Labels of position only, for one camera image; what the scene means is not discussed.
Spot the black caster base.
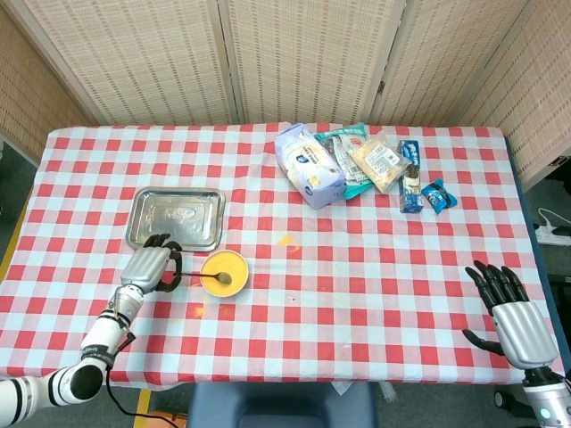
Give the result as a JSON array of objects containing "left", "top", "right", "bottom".
[{"left": 492, "top": 390, "right": 535, "bottom": 419}]

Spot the grey printed snack packet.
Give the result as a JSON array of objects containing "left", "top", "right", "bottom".
[{"left": 327, "top": 135, "right": 360, "bottom": 184}]

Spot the teal snack packet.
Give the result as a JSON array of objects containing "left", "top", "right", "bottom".
[{"left": 313, "top": 123, "right": 374, "bottom": 201}]

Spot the woven folding screen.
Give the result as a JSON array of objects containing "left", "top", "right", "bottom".
[{"left": 0, "top": 0, "right": 571, "bottom": 191}]

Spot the light purple flour bag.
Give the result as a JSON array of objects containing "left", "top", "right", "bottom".
[{"left": 274, "top": 123, "right": 347, "bottom": 210}]

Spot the black cable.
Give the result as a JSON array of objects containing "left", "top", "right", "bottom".
[{"left": 104, "top": 376, "right": 189, "bottom": 424}]

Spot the blue chair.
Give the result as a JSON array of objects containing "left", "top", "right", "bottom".
[{"left": 186, "top": 382, "right": 378, "bottom": 428}]

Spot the small blue snack packet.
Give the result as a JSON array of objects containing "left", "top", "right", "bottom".
[{"left": 421, "top": 177, "right": 459, "bottom": 215}]

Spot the clear bag of beige grains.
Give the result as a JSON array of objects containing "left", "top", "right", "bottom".
[{"left": 348, "top": 131, "right": 411, "bottom": 194}]

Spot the blue cookie box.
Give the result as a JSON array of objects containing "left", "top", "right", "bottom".
[{"left": 397, "top": 140, "right": 426, "bottom": 214}]

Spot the white cable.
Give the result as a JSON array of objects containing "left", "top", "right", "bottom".
[{"left": 537, "top": 208, "right": 566, "bottom": 229}]

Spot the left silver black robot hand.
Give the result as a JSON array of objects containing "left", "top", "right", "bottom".
[{"left": 120, "top": 233, "right": 184, "bottom": 295}]

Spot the white power strip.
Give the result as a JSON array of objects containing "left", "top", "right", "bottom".
[{"left": 534, "top": 225, "right": 571, "bottom": 246}]

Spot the beige bowl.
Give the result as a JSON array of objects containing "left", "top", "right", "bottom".
[{"left": 199, "top": 249, "right": 250, "bottom": 299}]

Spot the red white checkered tablecloth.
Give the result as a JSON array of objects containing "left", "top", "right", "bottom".
[{"left": 0, "top": 122, "right": 557, "bottom": 389}]

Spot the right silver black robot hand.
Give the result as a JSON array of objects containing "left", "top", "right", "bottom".
[{"left": 461, "top": 260, "right": 559, "bottom": 370}]

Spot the rectangular metal tray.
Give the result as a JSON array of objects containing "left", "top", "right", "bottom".
[{"left": 125, "top": 186, "right": 227, "bottom": 253}]

